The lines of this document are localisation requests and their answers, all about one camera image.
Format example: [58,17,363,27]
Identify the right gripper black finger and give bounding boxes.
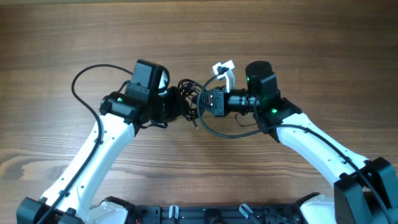
[192,89,216,105]
[198,103,218,114]

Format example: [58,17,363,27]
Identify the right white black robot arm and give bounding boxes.
[193,61,397,223]

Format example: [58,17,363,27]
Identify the black usb cable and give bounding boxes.
[177,78,206,130]

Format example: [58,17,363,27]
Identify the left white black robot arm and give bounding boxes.
[16,60,179,223]

